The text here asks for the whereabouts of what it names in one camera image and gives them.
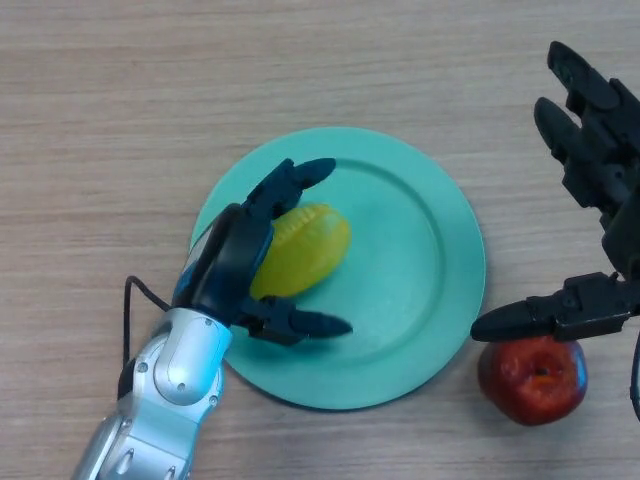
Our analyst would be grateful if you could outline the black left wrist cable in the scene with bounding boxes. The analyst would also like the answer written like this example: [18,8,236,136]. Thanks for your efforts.
[119,275,174,371]

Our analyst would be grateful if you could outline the green round plate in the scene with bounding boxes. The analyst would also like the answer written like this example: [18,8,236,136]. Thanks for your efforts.
[188,126,487,412]

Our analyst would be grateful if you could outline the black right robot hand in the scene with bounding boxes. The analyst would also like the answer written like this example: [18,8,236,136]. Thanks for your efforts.
[470,40,640,344]

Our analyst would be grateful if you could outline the yellow starfruit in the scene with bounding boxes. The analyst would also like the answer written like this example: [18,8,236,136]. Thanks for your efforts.
[248,202,352,300]

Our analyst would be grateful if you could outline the red apple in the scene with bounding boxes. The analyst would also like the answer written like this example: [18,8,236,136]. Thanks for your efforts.
[477,335,589,426]

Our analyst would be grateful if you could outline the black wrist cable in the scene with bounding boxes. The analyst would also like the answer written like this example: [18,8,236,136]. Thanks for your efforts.
[119,275,174,371]
[628,334,640,421]

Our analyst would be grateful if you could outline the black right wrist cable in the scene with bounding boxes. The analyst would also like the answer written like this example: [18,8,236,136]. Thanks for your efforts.
[628,334,640,421]

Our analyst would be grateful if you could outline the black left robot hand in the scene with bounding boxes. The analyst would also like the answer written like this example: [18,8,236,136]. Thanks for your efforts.
[171,157,354,347]

